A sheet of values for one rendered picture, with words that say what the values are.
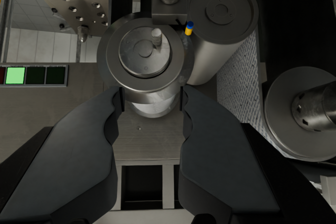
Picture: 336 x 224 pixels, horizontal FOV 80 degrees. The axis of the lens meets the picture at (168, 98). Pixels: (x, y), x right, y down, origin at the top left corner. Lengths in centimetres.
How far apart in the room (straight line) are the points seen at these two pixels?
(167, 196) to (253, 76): 43
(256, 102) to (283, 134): 6
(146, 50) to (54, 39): 291
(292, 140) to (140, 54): 25
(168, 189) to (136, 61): 44
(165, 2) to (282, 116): 24
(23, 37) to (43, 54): 33
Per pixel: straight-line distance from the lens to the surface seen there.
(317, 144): 38
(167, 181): 64
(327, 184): 34
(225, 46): 33
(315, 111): 32
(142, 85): 29
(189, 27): 27
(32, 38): 325
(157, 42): 28
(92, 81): 67
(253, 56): 37
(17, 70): 77
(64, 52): 309
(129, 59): 29
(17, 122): 75
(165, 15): 30
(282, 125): 35
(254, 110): 36
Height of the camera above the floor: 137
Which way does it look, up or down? 10 degrees down
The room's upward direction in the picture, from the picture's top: 179 degrees clockwise
